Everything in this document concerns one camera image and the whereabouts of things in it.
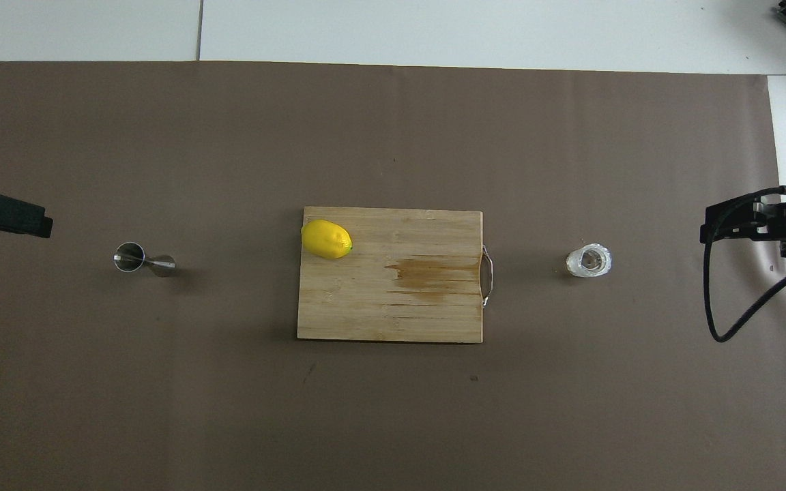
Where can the steel double jigger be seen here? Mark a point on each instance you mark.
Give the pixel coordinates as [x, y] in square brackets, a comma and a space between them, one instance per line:
[131, 258]

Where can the clear textured glass cup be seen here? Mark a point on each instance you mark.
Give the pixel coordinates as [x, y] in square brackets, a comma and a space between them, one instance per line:
[589, 261]

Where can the brown paper table mat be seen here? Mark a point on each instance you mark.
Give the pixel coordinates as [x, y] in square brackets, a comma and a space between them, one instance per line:
[229, 170]

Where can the yellow lemon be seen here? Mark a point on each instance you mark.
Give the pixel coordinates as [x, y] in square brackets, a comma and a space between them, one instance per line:
[326, 239]

